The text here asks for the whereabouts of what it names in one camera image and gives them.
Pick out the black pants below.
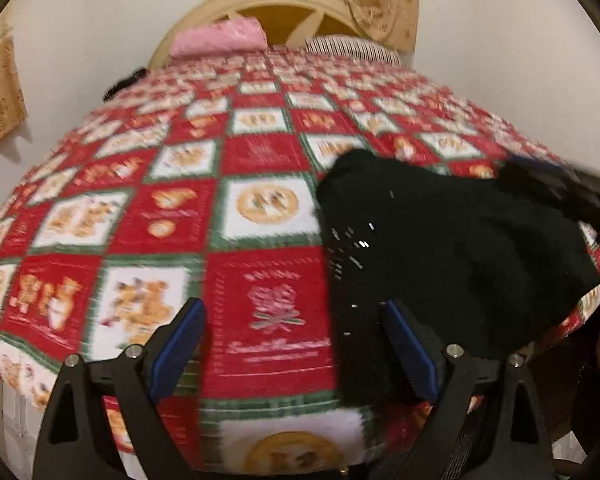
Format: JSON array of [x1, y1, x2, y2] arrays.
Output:
[[316, 150, 600, 404]]

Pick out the red patchwork bedspread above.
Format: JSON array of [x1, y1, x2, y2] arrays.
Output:
[[0, 49, 600, 479]]

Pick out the black item beside bed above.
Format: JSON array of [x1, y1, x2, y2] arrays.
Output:
[[102, 67, 148, 102]]

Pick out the striped pillow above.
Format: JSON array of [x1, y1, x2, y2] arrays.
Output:
[[304, 35, 402, 66]]

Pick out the pink folded blanket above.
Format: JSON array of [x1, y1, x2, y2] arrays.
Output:
[[169, 18, 268, 58]]

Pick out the cream wooden headboard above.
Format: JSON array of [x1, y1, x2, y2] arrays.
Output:
[[148, 0, 366, 70]]

